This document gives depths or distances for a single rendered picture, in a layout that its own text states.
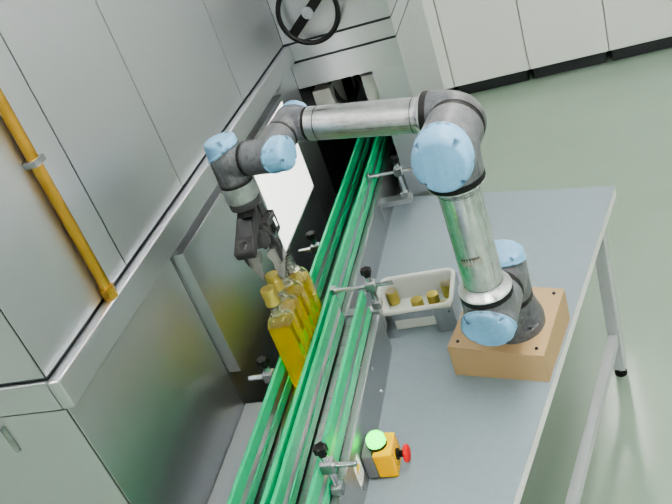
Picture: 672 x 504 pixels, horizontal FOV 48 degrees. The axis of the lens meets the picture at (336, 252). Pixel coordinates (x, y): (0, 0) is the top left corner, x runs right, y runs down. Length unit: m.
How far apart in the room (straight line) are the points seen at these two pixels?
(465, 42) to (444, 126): 4.05
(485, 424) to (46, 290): 1.00
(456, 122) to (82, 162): 0.69
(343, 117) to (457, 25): 3.84
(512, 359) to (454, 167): 0.61
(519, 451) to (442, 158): 0.68
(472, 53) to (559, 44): 0.57
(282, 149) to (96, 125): 0.36
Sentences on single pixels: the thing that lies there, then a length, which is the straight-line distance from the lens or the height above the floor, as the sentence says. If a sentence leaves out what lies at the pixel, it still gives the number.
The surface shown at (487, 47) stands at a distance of 5.46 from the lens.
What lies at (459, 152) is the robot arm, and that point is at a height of 1.43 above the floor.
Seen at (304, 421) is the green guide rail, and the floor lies 0.94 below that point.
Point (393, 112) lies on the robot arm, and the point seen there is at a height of 1.46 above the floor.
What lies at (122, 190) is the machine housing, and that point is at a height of 1.51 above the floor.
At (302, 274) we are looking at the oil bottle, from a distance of 1.89.
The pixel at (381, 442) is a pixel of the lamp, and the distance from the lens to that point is 1.71.
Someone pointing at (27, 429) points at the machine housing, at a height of 1.30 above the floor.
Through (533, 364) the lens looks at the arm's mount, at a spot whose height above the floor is 0.80.
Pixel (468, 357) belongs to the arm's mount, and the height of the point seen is 0.81.
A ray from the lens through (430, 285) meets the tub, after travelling 2.19.
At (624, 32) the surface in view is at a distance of 5.50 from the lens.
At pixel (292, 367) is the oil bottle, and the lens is 1.83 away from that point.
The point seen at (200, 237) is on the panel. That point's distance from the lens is 1.75.
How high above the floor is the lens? 2.02
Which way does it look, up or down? 29 degrees down
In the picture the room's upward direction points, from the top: 20 degrees counter-clockwise
